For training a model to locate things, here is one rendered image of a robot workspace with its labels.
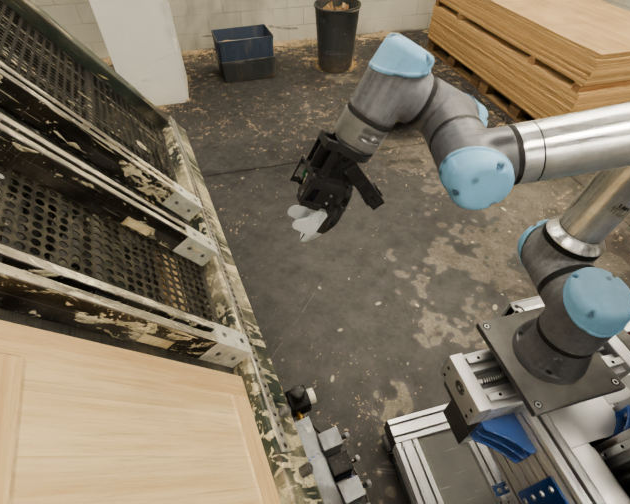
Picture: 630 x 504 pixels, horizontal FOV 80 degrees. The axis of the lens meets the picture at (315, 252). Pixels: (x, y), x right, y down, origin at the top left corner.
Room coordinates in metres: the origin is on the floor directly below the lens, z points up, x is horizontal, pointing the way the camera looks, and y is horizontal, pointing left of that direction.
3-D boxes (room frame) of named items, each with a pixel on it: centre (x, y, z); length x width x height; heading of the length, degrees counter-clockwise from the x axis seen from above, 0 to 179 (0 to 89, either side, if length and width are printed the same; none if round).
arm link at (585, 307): (0.41, -0.53, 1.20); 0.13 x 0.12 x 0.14; 1
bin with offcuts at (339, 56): (4.67, -0.24, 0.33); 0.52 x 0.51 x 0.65; 15
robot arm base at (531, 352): (0.41, -0.53, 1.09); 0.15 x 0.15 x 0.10
